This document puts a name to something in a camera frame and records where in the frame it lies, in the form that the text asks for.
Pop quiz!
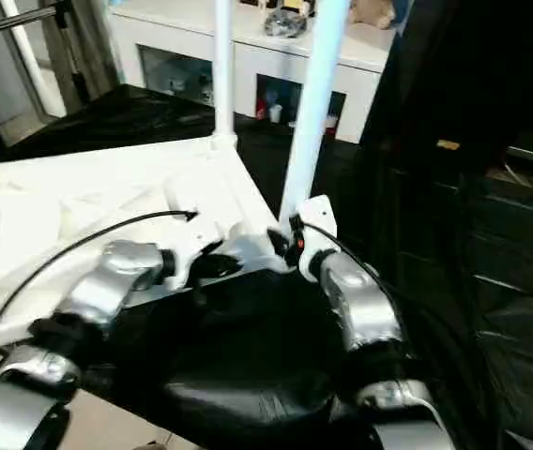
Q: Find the black work mat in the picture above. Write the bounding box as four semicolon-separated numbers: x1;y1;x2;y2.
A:
0;82;533;450

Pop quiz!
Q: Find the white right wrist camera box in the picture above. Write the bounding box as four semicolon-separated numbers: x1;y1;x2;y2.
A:
293;195;341;284

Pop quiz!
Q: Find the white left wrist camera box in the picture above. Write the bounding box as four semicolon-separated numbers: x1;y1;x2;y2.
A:
160;212;222;292

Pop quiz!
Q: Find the white glass-door cabinet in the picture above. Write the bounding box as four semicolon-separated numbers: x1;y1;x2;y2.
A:
107;0;401;143

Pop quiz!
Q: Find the white plastic table leg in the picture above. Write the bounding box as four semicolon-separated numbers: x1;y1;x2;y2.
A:
278;0;354;226
208;0;240;151

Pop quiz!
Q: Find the white plastic table top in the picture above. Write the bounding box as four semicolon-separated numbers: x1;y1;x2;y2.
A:
0;133;296;378

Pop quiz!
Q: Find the grey metal rack frame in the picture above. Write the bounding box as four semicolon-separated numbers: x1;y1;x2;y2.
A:
0;0;117;132

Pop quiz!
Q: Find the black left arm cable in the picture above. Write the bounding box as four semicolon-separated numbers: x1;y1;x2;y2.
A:
0;210;200;387

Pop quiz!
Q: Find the grey crumpled bundle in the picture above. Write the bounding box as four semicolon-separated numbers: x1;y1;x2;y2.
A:
263;7;311;38

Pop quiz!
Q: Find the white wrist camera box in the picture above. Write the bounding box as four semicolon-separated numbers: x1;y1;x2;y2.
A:
160;212;222;292
293;195;341;284

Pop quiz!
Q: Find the brown plush bear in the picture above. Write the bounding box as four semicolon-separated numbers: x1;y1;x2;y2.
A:
349;0;401;29

